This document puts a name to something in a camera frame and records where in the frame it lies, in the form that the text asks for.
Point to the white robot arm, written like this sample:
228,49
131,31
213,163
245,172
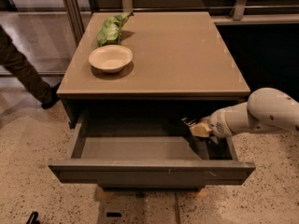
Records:
267,110

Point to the green chip bag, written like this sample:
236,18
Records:
110,32

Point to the white paper bowl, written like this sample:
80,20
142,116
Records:
110,58

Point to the metal window frame post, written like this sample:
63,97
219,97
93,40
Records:
76,23

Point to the black object on floor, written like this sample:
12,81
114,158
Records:
33,218

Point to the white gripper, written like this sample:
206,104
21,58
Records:
217,124

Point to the black shoe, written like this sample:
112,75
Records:
54,97

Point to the open grey top drawer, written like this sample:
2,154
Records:
148,154

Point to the black rxbar chocolate wrapper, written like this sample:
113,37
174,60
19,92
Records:
190,121

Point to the person leg dark trousers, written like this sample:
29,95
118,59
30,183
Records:
18,65

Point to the grey drawer cabinet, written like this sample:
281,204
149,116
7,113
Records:
181,68

